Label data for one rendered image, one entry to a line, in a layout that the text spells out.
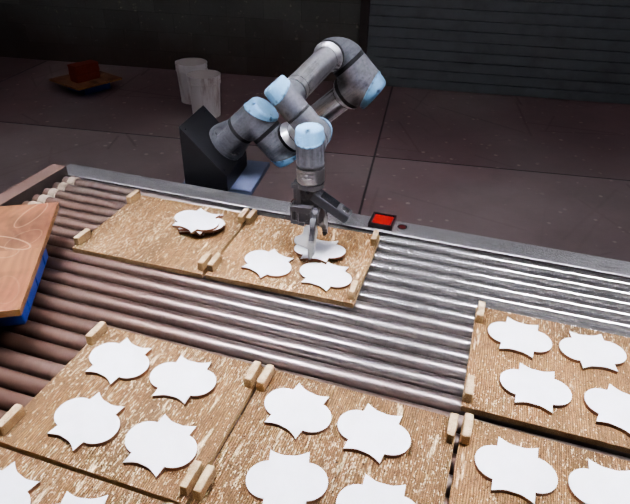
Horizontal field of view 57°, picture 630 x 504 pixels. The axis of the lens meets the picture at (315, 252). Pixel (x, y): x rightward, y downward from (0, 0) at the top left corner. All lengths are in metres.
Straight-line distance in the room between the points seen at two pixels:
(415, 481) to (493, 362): 0.38
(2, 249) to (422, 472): 1.13
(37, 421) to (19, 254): 0.48
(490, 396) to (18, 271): 1.11
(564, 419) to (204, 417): 0.72
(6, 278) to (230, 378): 0.59
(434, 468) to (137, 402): 0.60
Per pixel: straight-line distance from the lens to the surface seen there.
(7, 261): 1.59
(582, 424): 1.31
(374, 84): 1.90
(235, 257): 1.64
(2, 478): 1.21
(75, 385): 1.34
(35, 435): 1.27
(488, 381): 1.32
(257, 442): 1.16
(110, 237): 1.80
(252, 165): 2.34
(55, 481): 1.18
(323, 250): 1.64
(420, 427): 1.20
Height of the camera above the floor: 1.84
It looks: 33 degrees down
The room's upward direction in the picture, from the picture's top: 1 degrees clockwise
